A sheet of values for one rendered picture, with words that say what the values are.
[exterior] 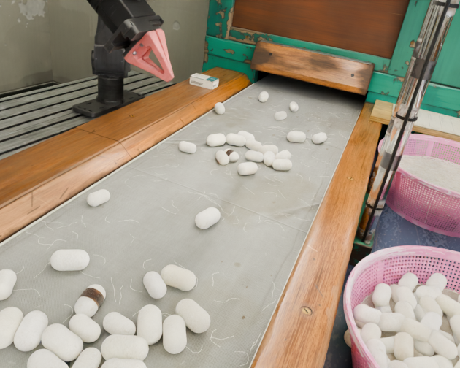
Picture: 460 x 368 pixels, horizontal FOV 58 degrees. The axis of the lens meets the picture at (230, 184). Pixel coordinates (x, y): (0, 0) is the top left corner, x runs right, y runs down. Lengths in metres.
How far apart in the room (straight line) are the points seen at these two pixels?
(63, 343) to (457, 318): 0.39
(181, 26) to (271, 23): 1.29
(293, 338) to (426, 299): 0.19
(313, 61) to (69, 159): 0.67
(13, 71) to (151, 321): 2.67
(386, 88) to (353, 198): 0.54
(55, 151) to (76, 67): 2.35
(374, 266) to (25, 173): 0.45
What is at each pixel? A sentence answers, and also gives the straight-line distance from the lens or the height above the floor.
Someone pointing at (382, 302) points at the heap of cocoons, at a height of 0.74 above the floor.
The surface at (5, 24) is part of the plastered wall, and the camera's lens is 2.90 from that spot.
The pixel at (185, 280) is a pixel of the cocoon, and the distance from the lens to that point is 0.43.
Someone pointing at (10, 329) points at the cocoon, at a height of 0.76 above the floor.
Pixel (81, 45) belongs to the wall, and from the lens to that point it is 2.92.
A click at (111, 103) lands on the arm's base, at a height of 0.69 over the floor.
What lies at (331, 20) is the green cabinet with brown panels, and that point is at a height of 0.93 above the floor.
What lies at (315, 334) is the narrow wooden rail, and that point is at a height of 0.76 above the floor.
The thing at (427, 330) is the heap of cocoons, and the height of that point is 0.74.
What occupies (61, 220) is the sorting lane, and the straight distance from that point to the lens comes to 0.55.
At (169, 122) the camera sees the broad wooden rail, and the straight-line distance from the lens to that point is 0.80.
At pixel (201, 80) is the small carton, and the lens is 1.00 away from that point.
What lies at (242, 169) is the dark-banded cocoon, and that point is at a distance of 0.66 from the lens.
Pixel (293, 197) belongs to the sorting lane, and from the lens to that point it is 0.64.
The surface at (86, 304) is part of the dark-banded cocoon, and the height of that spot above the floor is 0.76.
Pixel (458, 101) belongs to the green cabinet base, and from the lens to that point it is 1.14.
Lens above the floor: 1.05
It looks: 29 degrees down
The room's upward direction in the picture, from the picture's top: 9 degrees clockwise
